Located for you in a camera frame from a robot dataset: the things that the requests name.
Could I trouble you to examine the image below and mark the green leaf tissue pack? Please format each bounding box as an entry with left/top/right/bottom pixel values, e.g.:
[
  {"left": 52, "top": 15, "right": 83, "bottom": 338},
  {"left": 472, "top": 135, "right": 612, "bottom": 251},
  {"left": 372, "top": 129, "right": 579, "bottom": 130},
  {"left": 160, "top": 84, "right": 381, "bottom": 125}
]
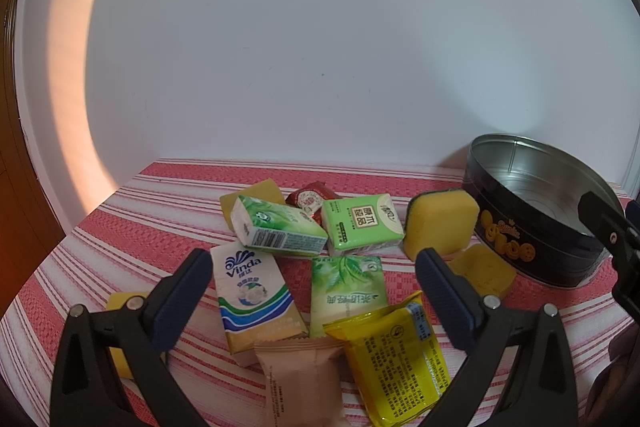
[{"left": 309, "top": 255, "right": 390, "bottom": 340}]

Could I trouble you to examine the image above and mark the yellow snack packet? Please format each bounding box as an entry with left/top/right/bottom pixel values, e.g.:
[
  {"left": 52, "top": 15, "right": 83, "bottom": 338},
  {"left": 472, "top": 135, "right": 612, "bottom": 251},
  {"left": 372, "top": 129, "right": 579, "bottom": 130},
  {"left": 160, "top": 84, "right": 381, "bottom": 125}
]
[{"left": 322, "top": 291, "right": 453, "bottom": 427}]

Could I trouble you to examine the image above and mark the green barcode tissue pack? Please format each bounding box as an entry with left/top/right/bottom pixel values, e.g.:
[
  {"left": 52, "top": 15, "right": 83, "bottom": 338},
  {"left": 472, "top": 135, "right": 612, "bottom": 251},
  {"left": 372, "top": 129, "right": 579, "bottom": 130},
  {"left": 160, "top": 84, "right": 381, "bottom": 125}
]
[{"left": 230, "top": 194, "right": 329, "bottom": 258}]

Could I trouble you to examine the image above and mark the beige snack packet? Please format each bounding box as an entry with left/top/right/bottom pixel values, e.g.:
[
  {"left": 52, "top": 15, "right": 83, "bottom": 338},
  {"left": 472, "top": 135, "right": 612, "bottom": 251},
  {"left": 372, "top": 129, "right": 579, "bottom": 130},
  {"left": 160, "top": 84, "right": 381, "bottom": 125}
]
[{"left": 252, "top": 338, "right": 351, "bottom": 427}]

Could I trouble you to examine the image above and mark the red striped tablecloth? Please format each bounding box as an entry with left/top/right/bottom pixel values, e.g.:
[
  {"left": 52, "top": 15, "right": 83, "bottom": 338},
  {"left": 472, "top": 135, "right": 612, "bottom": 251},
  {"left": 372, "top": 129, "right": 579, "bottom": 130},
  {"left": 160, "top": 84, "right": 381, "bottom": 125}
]
[{"left": 0, "top": 159, "right": 640, "bottom": 427}]

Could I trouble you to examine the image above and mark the yellow sponge with dark backing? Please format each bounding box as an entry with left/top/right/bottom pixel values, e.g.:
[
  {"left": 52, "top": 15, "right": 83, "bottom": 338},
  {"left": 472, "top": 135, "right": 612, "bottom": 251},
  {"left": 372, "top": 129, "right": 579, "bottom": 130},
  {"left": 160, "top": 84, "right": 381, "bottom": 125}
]
[{"left": 404, "top": 189, "right": 480, "bottom": 260}]

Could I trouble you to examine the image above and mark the white and blue tissue pack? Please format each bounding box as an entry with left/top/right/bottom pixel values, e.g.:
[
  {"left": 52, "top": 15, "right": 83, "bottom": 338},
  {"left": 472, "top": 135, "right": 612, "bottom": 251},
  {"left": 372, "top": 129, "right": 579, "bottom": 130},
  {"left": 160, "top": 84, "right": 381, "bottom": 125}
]
[{"left": 210, "top": 241, "right": 310, "bottom": 368}]

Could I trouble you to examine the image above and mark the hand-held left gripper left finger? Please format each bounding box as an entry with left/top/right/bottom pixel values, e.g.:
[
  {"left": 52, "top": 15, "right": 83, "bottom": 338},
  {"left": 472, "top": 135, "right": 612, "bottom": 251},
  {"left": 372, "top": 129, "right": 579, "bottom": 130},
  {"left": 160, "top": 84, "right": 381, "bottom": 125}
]
[{"left": 49, "top": 248, "right": 215, "bottom": 427}]

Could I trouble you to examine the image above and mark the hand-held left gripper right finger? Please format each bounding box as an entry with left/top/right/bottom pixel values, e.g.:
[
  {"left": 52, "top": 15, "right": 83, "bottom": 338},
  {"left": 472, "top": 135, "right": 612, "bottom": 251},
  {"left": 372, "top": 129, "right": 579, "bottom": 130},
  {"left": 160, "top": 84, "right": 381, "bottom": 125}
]
[{"left": 415, "top": 247, "right": 586, "bottom": 427}]

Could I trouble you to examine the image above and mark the red snack packet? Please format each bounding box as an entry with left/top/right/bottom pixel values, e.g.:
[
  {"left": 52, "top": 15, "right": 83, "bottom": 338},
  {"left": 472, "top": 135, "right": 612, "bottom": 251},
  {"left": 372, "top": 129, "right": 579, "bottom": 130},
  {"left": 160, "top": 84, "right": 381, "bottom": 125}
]
[{"left": 285, "top": 182, "right": 343, "bottom": 225}]

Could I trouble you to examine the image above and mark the round black cookie tin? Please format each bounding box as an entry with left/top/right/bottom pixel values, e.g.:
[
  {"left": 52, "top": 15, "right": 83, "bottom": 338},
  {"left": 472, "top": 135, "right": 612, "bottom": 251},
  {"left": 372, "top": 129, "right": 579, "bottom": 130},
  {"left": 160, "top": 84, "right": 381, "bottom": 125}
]
[{"left": 462, "top": 134, "right": 626, "bottom": 290}]

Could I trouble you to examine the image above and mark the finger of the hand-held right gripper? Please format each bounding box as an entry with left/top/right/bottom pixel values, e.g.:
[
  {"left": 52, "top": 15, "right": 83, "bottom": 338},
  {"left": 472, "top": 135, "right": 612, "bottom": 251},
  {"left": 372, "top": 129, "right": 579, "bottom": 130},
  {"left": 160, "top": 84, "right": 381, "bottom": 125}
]
[{"left": 577, "top": 191, "right": 640, "bottom": 328}]

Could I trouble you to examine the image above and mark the light green tissue pack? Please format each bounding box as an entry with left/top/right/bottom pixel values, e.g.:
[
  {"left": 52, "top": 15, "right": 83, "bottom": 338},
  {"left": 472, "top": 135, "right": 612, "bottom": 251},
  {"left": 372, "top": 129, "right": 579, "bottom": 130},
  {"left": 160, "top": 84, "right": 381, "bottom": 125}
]
[{"left": 320, "top": 193, "right": 406, "bottom": 258}]

